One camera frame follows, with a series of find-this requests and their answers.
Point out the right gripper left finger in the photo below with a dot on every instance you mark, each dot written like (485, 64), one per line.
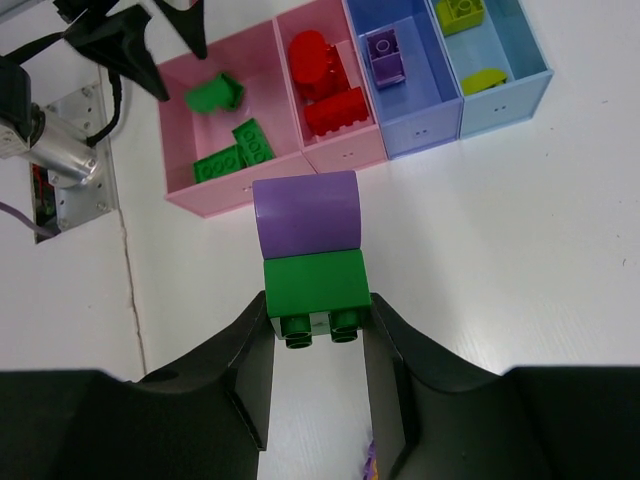
(203, 416)

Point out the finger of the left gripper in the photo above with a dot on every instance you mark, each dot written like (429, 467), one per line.
(117, 42)
(189, 24)

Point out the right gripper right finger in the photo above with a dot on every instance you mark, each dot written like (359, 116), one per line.
(437, 416)

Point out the green lego brick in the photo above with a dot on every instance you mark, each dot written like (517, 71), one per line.
(222, 92)

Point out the green lego plate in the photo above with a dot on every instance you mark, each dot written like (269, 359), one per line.
(252, 141)

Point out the red flower lego piece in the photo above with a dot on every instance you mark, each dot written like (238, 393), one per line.
(316, 67)

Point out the purple lego brick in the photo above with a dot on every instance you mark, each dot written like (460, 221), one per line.
(385, 58)

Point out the purple green lego cluster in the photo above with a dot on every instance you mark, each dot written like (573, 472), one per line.
(310, 234)

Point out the yellow-green small lego brick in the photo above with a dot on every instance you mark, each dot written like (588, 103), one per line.
(455, 16)

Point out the lime curved lego piece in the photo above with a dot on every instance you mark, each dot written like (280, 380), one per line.
(482, 80)

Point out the red lego brick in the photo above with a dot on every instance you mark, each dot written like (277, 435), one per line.
(340, 110)

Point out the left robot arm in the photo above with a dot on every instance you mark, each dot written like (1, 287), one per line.
(17, 105)

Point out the large pink bin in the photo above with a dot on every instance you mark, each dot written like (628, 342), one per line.
(254, 59)

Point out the small pink bin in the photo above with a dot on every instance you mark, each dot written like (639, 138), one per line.
(350, 148)

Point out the dark blue bin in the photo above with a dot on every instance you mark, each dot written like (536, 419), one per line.
(425, 110)

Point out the light blue bin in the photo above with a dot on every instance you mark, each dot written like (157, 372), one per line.
(505, 40)

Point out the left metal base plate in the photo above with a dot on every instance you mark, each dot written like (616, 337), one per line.
(82, 176)

